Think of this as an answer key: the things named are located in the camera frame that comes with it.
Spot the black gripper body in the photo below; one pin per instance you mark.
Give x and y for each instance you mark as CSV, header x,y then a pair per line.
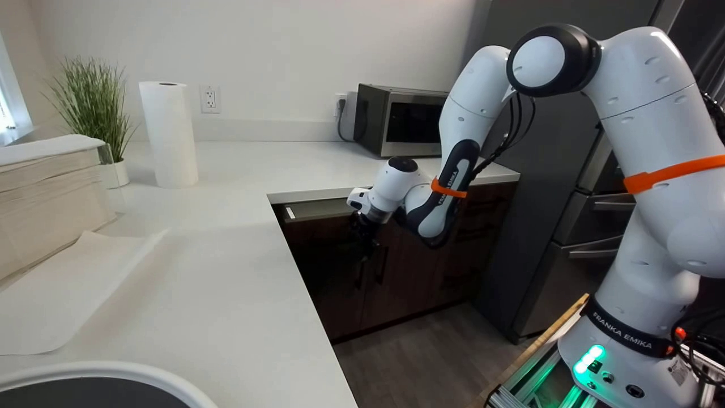
x,y
369,229

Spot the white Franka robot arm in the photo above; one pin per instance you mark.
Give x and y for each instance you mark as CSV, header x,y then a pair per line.
x,y
650,97

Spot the brown cabinet run under microwave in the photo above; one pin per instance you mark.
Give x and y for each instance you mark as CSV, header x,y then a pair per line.
x,y
422,278

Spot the stainless steel microwave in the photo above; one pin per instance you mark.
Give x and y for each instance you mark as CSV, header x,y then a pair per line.
x,y
399,120

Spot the stainless steel refrigerator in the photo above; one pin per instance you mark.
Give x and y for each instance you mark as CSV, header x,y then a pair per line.
x,y
544,189

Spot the white paper towel roll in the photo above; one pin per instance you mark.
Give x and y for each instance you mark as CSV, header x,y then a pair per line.
x,y
169,136

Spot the round dark tray white rim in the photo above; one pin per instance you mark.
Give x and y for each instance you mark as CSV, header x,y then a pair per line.
x,y
92,388

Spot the green potted plant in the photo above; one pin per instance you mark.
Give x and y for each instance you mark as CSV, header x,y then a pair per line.
x,y
94,104

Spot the window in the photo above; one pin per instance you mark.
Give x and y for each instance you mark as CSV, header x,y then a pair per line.
x,y
13,97

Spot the white wall outlet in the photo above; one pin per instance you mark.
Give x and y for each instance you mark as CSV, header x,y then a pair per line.
x,y
210,97

